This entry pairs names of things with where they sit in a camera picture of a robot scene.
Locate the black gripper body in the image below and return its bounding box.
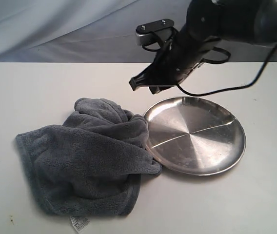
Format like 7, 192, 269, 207
151, 26, 217, 84

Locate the grey fleece towel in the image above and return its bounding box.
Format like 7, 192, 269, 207
15, 97, 163, 232

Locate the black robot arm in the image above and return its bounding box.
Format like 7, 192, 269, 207
129, 0, 277, 94

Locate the round stainless steel plate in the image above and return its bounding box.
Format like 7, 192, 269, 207
144, 97, 246, 176

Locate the grey backdrop cloth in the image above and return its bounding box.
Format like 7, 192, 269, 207
0, 0, 277, 63

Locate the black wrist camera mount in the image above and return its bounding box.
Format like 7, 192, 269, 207
135, 19, 178, 52

